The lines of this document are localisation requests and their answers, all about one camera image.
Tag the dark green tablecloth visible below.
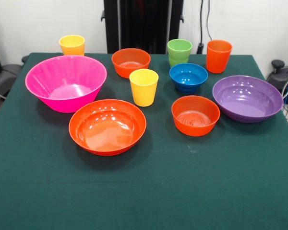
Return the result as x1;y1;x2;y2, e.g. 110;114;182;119
0;52;288;230

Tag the large orange plastic bowl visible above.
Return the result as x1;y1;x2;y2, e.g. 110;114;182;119
68;99;147;157

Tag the black stand base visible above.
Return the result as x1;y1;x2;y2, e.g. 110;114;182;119
0;55;29;99
265;59;288;106

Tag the yellow plastic cup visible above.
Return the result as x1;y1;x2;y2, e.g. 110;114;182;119
58;34;85;50
129;69;159;108

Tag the thin black cable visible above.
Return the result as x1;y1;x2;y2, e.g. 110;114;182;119
206;0;214;41

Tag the thick black cable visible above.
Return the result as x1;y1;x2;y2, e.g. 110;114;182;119
197;0;205;55

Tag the purple plastic bowl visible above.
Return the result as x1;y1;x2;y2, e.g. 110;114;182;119
212;75;284;124

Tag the green plastic cup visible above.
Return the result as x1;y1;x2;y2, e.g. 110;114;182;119
167;38;193;69

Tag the small orange plastic bowl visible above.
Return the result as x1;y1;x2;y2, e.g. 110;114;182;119
171;95;221;138
111;47;151;79

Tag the blue plastic bowl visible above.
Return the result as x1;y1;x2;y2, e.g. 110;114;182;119
168;63;209;94

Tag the large pink plastic bowl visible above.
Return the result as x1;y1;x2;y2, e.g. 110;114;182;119
24;55;108;114

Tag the light orange plastic cup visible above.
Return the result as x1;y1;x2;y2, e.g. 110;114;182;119
61;46;85;57

